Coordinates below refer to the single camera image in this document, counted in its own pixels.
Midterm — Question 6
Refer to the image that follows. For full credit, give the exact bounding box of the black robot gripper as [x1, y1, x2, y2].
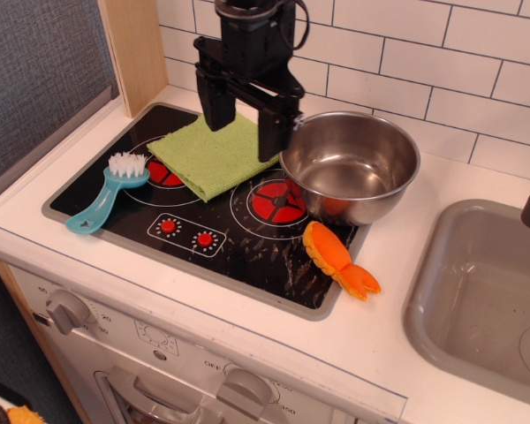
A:
[194, 1, 305, 163]

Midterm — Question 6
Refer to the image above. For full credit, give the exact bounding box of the metal bowl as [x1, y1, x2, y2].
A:
[279, 111, 420, 225]

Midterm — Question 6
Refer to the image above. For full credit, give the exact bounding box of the orange plush fish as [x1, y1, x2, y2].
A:
[302, 221, 381, 300]

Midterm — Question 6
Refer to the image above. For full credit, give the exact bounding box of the green microfiber cloth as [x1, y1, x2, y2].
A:
[148, 114, 278, 202]

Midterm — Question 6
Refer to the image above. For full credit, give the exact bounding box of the black toy stovetop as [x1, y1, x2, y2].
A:
[41, 102, 375, 322]

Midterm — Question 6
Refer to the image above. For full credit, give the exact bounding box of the blue dish brush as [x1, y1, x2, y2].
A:
[65, 152, 150, 235]

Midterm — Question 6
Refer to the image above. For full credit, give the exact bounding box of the grey left oven knob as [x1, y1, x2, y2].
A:
[45, 290, 91, 335]

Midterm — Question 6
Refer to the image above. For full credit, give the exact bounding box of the grey oven knob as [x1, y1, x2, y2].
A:
[216, 368, 273, 420]
[45, 290, 91, 335]

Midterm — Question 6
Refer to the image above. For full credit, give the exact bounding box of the grey right oven knob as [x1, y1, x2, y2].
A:
[216, 368, 273, 420]

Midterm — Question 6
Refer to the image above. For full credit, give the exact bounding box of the grey sink basin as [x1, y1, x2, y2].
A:
[405, 199, 530, 405]

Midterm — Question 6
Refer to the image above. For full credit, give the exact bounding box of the yellow plush toy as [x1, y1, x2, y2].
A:
[5, 406, 45, 424]

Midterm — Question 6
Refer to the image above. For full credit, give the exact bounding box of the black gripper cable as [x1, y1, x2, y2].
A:
[282, 0, 310, 52]

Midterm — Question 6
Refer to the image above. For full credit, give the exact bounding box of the wooden side post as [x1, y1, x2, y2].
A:
[97, 0, 168, 117]

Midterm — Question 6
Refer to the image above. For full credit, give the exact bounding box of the silver oven door handle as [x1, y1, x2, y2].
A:
[108, 364, 231, 424]

